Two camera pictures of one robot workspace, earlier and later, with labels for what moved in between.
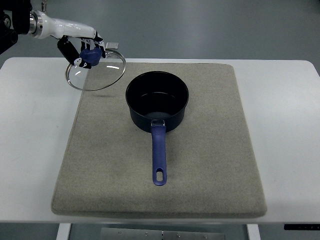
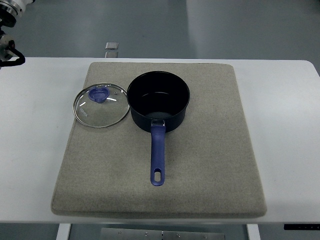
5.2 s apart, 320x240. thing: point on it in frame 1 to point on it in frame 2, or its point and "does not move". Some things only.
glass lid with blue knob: (104, 72) to (101, 105)
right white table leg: (253, 232) does not move
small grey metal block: (114, 45) does not move
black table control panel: (316, 227) does not move
